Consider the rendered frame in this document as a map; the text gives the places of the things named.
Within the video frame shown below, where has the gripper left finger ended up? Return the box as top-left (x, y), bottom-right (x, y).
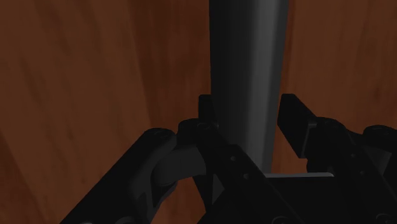
top-left (59, 94), bottom-right (299, 224)

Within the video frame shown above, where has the dark grey robot stand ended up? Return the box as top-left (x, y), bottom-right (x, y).
top-left (208, 0), bottom-right (290, 174)

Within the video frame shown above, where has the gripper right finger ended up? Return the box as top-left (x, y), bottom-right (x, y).
top-left (276, 93), bottom-right (397, 224)

